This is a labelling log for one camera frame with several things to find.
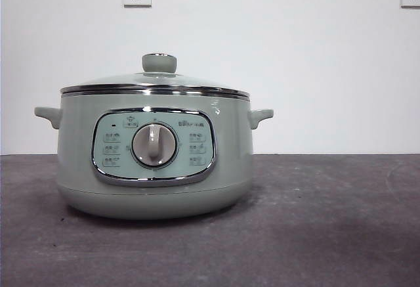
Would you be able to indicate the pale green electric cooking pot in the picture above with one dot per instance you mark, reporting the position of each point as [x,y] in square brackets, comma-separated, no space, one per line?
[75,136]

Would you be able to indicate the glass lid with green knob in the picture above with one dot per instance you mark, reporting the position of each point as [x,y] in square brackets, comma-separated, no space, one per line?
[159,62]

